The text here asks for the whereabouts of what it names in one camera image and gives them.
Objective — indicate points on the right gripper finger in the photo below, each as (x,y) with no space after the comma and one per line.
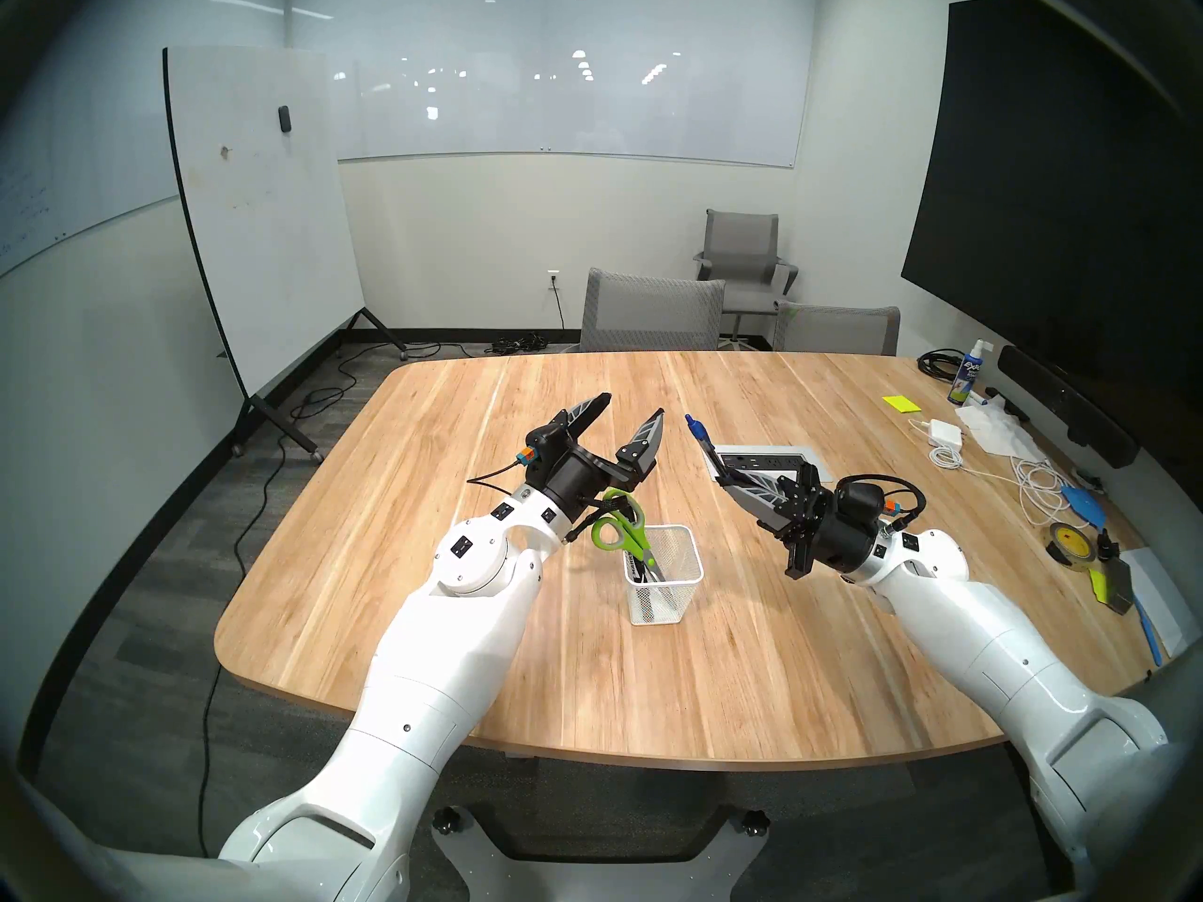
(752,485)
(775,520)

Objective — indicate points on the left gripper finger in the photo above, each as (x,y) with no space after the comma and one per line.
(587,413)
(647,444)

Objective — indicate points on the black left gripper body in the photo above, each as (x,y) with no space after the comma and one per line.
(583,477)

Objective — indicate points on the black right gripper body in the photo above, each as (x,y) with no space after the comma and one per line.
(846,538)

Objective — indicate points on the blue ballpoint pen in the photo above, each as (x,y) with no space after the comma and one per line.
(700,440)

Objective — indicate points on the black permanent marker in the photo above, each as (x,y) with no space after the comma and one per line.
(641,569)

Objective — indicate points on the white mesh pen holder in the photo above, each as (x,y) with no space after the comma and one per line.
(677,595)

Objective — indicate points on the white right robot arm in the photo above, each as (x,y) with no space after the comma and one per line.
(987,637)

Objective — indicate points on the gray robot base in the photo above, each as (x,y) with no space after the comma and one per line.
(658,881)

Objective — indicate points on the silver table power outlet panel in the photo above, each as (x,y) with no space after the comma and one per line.
(789,457)

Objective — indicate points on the gray mesh office chair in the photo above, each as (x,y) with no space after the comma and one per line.
(648,313)
(836,332)

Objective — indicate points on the white power adapter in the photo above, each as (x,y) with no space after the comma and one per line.
(945,432)

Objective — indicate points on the yellow sticky note pad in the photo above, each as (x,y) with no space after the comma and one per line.
(901,403)

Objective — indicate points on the crumpled white tissue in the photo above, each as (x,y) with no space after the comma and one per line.
(996,428)

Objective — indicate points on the whiteboard cleaner spray bottle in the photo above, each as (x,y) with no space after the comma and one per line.
(966,379)

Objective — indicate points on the black and yellow tape roll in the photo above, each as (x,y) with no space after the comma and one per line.
(1054,545)

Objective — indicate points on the gray swivel chair with armrests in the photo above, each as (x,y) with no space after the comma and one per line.
(742,242)

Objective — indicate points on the flat blue plastic object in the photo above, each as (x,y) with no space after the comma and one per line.
(1085,505)

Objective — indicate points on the black video sound bar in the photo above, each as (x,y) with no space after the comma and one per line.
(1062,400)

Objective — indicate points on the small black bottle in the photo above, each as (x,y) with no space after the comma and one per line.
(1105,545)

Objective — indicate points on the yellow and black block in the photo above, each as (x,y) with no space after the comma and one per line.
(1117,588)

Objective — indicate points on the thin blue stick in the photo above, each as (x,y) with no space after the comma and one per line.
(1151,637)

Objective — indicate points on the rolling whiteboard on black stand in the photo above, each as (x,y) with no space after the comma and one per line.
(263,214)

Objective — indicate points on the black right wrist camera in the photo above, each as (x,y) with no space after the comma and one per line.
(860,496)

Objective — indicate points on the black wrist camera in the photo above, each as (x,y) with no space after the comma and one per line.
(543,440)
(860,496)

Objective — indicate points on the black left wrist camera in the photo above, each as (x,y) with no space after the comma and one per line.
(543,440)

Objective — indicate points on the wide wall glass whiteboard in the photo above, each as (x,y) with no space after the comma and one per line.
(564,101)

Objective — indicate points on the large black wall television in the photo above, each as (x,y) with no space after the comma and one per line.
(1053,195)

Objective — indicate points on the wall whiteboard with handwriting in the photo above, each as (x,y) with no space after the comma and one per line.
(85,167)

